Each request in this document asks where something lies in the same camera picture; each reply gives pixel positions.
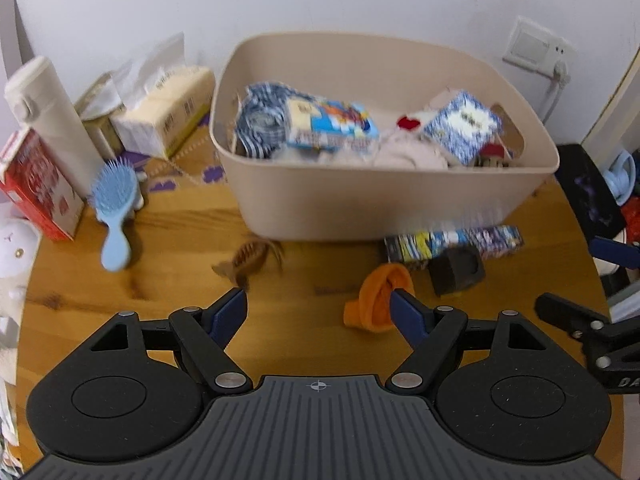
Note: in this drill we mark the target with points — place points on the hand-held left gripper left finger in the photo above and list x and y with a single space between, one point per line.
230 312

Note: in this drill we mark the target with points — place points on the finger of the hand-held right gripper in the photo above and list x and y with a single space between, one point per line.
615 250
565 312

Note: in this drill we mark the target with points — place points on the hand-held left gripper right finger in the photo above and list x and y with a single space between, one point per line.
407 315

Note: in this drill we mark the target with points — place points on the orange plush toy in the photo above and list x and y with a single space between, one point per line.
372 300

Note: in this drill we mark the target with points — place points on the beige plastic storage bin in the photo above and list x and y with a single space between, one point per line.
375 205

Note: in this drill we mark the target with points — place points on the pink cloth with purple print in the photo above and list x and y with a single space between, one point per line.
410 155

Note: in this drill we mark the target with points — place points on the blue checked cloth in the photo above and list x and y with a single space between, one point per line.
260 125

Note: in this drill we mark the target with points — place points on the white cat plush toy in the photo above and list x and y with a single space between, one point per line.
410 122

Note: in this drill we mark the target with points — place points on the blue and white patterned box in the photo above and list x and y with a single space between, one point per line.
462 125

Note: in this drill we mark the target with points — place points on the colourful pocket tissue packet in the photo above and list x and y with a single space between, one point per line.
330 125

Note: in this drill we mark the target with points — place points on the brown claw hair clip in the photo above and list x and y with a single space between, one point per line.
245 260

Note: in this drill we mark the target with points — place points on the small black box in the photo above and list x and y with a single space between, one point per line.
450 275

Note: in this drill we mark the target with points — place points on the long colourful printed box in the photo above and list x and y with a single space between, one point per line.
415 247

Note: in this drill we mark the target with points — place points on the black stool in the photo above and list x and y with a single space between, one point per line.
585 185

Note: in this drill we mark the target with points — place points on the wooden desk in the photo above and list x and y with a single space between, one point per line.
165 280

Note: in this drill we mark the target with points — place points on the light blue headphones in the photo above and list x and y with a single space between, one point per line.
617 175

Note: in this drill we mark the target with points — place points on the blue hairbrush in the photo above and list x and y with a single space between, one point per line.
115 245

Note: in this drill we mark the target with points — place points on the purple flower table mat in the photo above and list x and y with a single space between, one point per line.
212 175

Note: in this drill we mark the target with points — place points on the cream shelf unit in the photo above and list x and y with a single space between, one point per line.
615 110

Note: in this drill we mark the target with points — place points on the yellow soft tissue pack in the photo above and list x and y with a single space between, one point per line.
160 120

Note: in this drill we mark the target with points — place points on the small metal can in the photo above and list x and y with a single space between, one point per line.
102 135

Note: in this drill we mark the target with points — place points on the white sheep plush toy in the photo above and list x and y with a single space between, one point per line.
15 245

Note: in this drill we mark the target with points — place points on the red and white carton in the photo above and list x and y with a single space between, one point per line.
37 185

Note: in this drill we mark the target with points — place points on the white bedding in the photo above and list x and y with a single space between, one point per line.
6 420

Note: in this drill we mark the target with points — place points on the white thermos bottle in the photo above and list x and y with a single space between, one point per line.
55 125

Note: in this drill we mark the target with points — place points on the lilac board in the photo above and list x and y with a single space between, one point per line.
12 35

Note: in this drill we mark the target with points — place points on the white wall socket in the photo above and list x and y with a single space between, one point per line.
530 45

